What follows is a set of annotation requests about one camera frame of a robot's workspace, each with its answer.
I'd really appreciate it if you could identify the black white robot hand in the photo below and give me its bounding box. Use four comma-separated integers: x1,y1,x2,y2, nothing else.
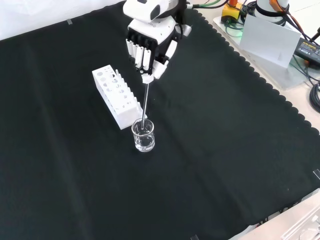
124,17,193,85

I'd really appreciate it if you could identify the clear glass rod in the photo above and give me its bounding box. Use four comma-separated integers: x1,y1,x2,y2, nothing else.
140,82,151,130

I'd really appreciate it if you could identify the white test tube rack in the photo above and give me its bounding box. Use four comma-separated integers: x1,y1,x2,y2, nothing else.
91,64,141,131

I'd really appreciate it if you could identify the clear glass beaker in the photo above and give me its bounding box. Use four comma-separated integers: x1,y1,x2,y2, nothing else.
131,118,156,153

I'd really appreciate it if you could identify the yellow stop button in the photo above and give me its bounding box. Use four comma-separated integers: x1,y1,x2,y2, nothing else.
221,0,245,25

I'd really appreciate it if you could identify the black bench cloth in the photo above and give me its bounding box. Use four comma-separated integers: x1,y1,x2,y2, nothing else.
0,0,320,240

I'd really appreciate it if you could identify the pale board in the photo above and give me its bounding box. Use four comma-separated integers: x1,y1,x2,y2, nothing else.
239,14,302,69

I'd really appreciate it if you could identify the black power adapter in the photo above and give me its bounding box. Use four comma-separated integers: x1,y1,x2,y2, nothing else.
293,37,320,67

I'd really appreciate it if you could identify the green hand cable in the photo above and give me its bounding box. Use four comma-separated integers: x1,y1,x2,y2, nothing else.
198,0,219,8

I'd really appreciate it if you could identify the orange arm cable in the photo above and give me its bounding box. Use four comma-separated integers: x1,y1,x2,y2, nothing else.
268,0,306,35

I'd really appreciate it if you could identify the grey base plate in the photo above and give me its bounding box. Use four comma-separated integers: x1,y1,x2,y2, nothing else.
212,14,320,91

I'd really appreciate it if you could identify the black cable bundle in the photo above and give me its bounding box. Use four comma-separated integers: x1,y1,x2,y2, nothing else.
309,82,320,114

